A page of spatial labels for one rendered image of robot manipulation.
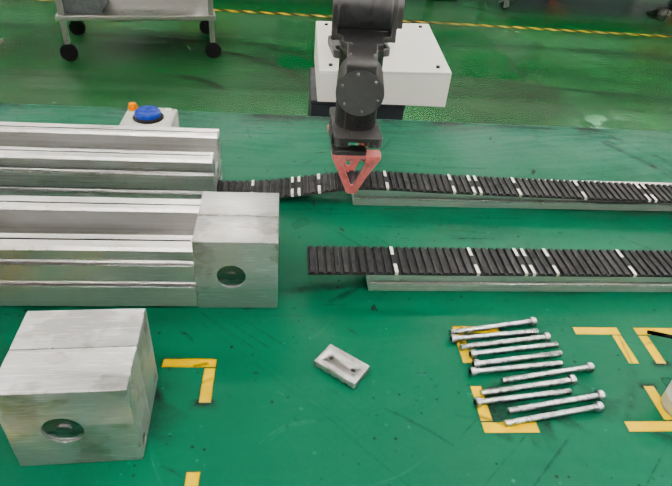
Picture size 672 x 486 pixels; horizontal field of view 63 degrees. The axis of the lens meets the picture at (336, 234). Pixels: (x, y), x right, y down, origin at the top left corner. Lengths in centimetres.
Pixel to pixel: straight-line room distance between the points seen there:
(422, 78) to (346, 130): 44
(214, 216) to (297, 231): 17
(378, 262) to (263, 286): 14
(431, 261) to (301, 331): 18
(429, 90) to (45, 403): 92
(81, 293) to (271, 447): 28
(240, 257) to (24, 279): 23
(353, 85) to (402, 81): 51
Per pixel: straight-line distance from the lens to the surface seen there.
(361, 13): 71
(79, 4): 372
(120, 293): 66
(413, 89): 117
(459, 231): 81
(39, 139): 89
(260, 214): 63
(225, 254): 60
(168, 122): 93
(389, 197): 84
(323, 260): 67
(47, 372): 50
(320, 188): 81
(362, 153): 75
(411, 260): 68
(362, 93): 66
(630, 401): 67
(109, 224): 69
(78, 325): 53
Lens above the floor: 123
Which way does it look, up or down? 36 degrees down
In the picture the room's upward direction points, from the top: 5 degrees clockwise
